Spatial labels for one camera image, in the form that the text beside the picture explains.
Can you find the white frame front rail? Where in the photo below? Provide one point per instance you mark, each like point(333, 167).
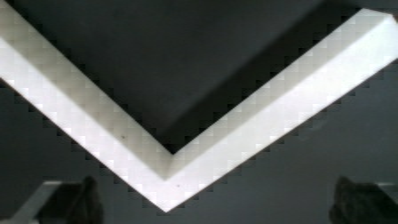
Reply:
point(49, 81)

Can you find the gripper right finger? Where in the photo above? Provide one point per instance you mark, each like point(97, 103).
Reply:
point(365, 203)

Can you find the white frame right rail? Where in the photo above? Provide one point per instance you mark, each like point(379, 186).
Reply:
point(333, 68)

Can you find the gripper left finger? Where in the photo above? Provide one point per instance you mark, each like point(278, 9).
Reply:
point(61, 204)

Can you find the white frame rail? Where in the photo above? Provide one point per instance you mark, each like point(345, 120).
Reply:
point(333, 68)
point(49, 81)

